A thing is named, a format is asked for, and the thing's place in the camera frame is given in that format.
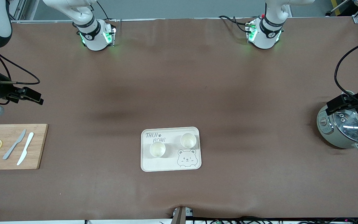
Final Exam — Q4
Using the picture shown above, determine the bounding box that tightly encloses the white IKEA cup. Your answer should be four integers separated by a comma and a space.
149, 142, 166, 157
180, 133, 197, 149

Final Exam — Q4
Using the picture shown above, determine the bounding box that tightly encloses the grey-green cooking pot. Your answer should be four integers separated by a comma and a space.
317, 90, 358, 152

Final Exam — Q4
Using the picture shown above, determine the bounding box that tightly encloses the white plastic knife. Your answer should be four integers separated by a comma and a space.
16, 132, 34, 166

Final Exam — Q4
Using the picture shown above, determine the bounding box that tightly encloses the grey plastic knife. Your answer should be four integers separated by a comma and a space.
2, 129, 27, 160

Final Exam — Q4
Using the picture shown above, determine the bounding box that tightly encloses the wooden cutting board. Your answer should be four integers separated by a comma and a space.
0, 124, 49, 170

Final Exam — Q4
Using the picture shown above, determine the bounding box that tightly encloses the brown table mat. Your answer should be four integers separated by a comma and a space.
0, 17, 358, 222

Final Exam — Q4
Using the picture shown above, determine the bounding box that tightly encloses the cream tray with bear print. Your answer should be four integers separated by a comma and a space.
140, 127, 202, 172

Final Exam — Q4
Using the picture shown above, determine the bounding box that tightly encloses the white power strip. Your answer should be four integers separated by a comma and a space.
173, 208, 194, 217

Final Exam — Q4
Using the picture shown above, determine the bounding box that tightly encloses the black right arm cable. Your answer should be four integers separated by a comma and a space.
0, 48, 40, 86

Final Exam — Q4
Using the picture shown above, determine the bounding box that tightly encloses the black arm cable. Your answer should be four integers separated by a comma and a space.
334, 37, 358, 105
0, 48, 40, 86

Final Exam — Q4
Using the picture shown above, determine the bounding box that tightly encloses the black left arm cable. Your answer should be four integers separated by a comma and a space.
334, 37, 358, 105

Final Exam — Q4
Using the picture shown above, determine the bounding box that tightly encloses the black right base cable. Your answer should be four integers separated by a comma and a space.
96, 0, 118, 23

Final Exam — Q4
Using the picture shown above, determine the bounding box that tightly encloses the black base cable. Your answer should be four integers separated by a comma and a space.
218, 15, 251, 33
96, 0, 118, 23

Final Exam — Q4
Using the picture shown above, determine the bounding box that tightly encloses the black left base cable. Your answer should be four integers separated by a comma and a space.
218, 15, 251, 33

